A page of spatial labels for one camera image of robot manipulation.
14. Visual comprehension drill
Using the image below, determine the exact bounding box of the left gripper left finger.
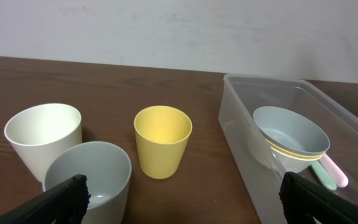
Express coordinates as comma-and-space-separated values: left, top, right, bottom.
0, 174, 90, 224

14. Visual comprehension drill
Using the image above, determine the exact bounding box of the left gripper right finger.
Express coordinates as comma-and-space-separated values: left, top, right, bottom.
279, 172, 358, 224

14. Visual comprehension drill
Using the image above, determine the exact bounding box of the white bowl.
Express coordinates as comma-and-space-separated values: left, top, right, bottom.
273, 149, 321, 173

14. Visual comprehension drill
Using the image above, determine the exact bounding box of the yellow bowl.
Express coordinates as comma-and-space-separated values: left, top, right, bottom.
267, 140, 326, 160

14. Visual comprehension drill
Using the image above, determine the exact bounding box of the grey bowl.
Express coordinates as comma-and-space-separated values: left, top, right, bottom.
253, 106, 331, 156

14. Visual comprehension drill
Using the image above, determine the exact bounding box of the clear plastic container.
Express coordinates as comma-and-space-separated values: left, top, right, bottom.
219, 74, 358, 223

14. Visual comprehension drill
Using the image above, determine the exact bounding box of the grey cup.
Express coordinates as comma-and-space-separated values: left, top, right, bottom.
42, 141, 132, 224

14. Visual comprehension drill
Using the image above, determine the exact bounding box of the white cup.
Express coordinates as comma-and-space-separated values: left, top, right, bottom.
4, 103, 82, 182

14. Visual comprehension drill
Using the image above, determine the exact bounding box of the yellow cup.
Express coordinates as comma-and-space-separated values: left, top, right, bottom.
134, 105, 193, 179

